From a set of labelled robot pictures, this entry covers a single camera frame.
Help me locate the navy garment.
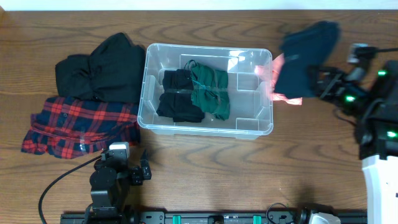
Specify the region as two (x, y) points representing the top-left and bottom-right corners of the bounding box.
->
(274, 21), (340, 99)

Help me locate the black taped garment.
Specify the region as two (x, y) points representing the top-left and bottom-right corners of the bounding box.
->
(157, 69), (205, 123)

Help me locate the dark green garment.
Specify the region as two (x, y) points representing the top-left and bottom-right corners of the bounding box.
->
(184, 60), (231, 121)

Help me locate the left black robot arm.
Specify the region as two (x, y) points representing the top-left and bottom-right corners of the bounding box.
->
(90, 149), (152, 218)

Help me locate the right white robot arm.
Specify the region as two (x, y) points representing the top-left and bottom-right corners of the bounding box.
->
(293, 47), (397, 223)

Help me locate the coral pink printed shirt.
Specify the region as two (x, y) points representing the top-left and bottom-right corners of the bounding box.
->
(254, 54), (302, 106)

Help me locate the clear plastic storage bin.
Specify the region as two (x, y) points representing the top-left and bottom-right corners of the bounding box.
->
(137, 43), (274, 139)

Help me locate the red navy plaid shirt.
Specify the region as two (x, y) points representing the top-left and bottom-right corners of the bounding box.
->
(21, 96), (141, 159)

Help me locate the large black folded garment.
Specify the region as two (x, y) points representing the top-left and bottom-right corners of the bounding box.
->
(55, 32), (146, 104)

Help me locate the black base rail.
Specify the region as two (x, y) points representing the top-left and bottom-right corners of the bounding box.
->
(60, 210), (368, 224)

